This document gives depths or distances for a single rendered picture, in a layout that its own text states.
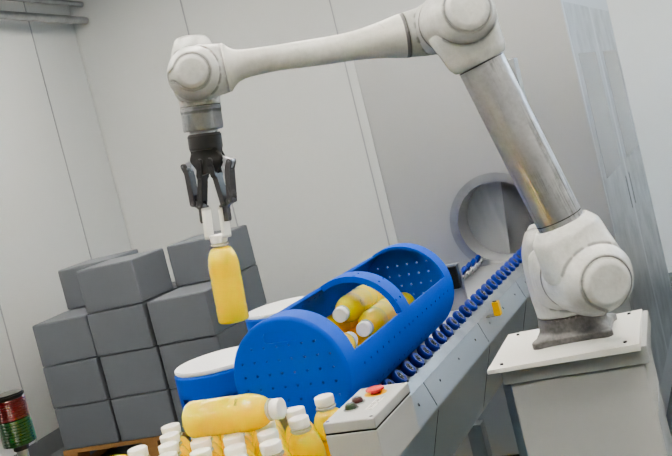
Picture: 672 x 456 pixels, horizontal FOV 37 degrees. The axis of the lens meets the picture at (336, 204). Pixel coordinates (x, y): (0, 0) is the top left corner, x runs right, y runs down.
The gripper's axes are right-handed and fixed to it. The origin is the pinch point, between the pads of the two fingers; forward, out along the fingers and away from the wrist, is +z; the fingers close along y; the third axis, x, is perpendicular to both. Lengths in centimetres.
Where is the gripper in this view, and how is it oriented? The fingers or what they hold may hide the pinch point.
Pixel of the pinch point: (216, 223)
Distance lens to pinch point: 226.2
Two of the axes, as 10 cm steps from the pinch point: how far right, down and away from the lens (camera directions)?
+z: 1.3, 9.9, 0.7
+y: -9.0, 0.8, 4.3
